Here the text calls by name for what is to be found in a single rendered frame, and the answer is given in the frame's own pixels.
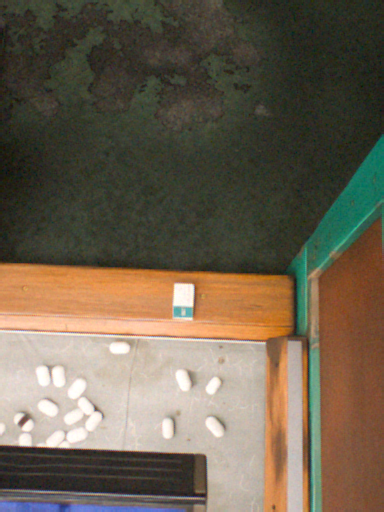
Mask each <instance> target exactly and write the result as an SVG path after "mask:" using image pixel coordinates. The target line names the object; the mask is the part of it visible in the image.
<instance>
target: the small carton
mask: <svg viewBox="0 0 384 512"><path fill-rule="evenodd" d="M193 296H194V284H178V283H175V286H174V306H173V319H189V320H192V319H193Z"/></svg>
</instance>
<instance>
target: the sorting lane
mask: <svg viewBox="0 0 384 512"><path fill-rule="evenodd" d="M114 342H127V343H128V344H129V346H130V349H129V351H128V352H126V353H112V352H111V351H110V349H109V346H110V344H111V343H114ZM40 365H45V366H47V368H48V372H49V376H50V383H49V384H48V385H47V386H42V385H40V384H39V380H38V375H37V368H38V367H39V366H40ZM57 365H60V366H63V367H64V369H65V378H66V383H65V385H64V386H62V387H56V386H55V385H54V384H53V373H52V370H53V368H54V367H55V366H57ZM180 369H184V370H186V371H187V373H188V376H189V378H190V381H191V388H190V390H188V391H183V390H181V388H180V386H179V382H178V380H177V377H176V373H177V371H178V370H180ZM213 377H218V378H219V379H220V380H221V384H220V386H219V387H218V389H217V390H216V392H215V393H214V394H209V393H207V391H206V387H207V386H208V384H209V382H210V381H211V379H212V378H213ZM78 378H84V379H85V380H86V388H85V389H84V391H83V392H82V393H81V394H80V395H79V397H77V398H75V399H73V398H70V397H69V395H68V390H69V389H70V387H71V386H72V385H73V384H74V382H75V380H76V379H78ZM81 397H85V398H88V399H89V401H90V402H91V403H92V404H93V405H94V407H95V410H94V412H99V413H100V414H101V415H102V419H101V421H100V423H99V424H98V426H97V427H96V429H95V430H92V431H90V430H87V431H88V435H87V437H86V439H84V440H81V441H78V442H74V443H71V442H70V444H71V448H91V449H113V450H135V451H158V452H181V453H193V454H195V453H202V454H206V456H207V469H208V474H207V475H208V504H207V512H264V462H265V429H266V342H249V341H227V340H204V339H181V338H158V337H136V336H114V335H91V334H68V333H45V332H22V331H0V422H3V423H4V424H5V431H4V432H3V433H2V435H1V436H0V444H1V445H19V438H20V436H21V435H22V434H29V435H30V437H31V446H36V445H38V444H40V443H44V444H46V445H47V440H48V438H49V437H50V436H51V435H52V434H53V433H54V431H56V430H58V429H60V430H63V431H64V433H65V438H64V440H62V441H61V442H60V443H59V444H58V445H57V446H56V447H58V446H59V445H60V444H61V443H62V442H65V441H68V439H67V435H68V433H69V431H70V430H73V429H76V428H79V427H85V423H86V421H87V420H89V418H90V417H91V415H92V414H91V415H86V414H85V413H84V412H83V416H82V418H81V419H80V420H78V421H76V422H75V423H73V424H67V423H66V422H65V416H66V415H67V414H68V413H70V412H72V411H74V410H76V409H80V408H79V405H78V400H79V399H80V398H81ZM42 399H47V400H49V401H51V402H53V403H54V404H56V405H57V408H58V413H57V414H56V415H55V416H48V415H47V414H45V413H44V412H42V411H40V409H39V402H40V401H41V400H42ZM80 410H81V409H80ZM19 413H23V414H25V415H26V416H27V417H29V418H30V419H31V420H32V422H33V427H32V429H31V430H29V431H28V432H25V431H23V429H21V428H20V427H19V426H18V425H17V424H16V423H15V416H16V415H17V414H19ZM209 417H215V418H216V419H217V420H218V421H219V422H220V423H221V424H222V425H223V427H224V433H223V434H222V436H221V437H216V436H214V433H213V432H212V431H211V430H210V429H209V428H208V427H207V425H206V420H207V419H208V418H209ZM166 418H171V419H172V420H173V422H174V436H173V437H172V438H169V439H166V438H164V437H163V433H162V423H163V420H164V419H166ZM68 442H69V441H68Z"/></svg>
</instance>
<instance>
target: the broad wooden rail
mask: <svg viewBox="0 0 384 512"><path fill-rule="evenodd" d="M175 283H178V284H194V296H193V319H192V320H189V319H173V306H174V286H175ZM0 331H22V332H45V333H68V334H91V335H114V336H136V337H158V338H181V339H204V340H227V341H249V342H266V340H267V339H268V338H273V337H279V336H287V335H290V336H295V331H296V278H295V277H294V276H282V275H260V274H236V273H213V272H190V270H167V269H144V268H121V267H98V266H74V265H51V264H27V263H4V262H0Z"/></svg>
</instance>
